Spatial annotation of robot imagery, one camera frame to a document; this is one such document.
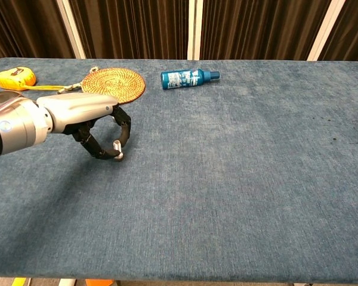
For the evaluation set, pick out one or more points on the orange object under table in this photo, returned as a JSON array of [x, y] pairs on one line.
[[98, 282]]

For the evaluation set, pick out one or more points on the blue spray bottle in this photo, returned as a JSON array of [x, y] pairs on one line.
[[179, 79]]

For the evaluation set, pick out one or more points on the silver bolt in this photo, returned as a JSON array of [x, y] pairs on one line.
[[116, 145]]

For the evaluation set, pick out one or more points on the white frame post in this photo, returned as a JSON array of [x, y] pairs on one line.
[[71, 32], [326, 29], [194, 29]]

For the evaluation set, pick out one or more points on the round woven rattan coaster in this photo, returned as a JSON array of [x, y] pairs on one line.
[[113, 82]]

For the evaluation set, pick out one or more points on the blue fabric table cover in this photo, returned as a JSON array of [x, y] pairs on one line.
[[214, 184]]

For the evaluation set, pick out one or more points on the yellow object under table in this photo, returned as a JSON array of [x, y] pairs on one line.
[[19, 282]]

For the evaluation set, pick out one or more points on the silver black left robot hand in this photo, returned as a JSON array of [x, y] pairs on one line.
[[77, 110]]

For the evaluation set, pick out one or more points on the dark brown curtain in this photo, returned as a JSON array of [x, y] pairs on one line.
[[131, 29]]

